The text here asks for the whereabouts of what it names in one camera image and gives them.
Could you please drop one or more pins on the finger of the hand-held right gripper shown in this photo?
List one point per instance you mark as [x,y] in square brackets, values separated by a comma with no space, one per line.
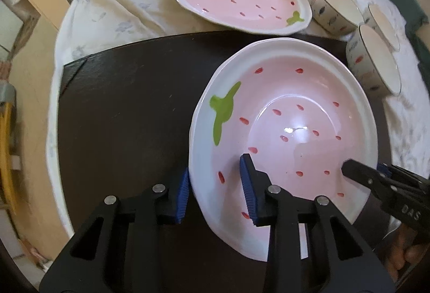
[403,177]
[386,192]

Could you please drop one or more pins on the person's right hand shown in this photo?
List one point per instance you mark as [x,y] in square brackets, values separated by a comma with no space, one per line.
[408,256]

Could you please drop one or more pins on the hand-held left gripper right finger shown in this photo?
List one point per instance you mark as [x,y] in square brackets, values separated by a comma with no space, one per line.
[248,188]

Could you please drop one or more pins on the light wooden cabinet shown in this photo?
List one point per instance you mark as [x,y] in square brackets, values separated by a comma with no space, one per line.
[47,0]

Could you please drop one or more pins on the yellow object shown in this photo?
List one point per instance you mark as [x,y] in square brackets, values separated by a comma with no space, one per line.
[8,152]

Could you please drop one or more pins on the white bowl with fish print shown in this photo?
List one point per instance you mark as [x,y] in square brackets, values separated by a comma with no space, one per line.
[373,61]
[332,7]
[381,24]

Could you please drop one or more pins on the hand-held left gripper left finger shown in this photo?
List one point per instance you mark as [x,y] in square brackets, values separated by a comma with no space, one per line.
[181,202]

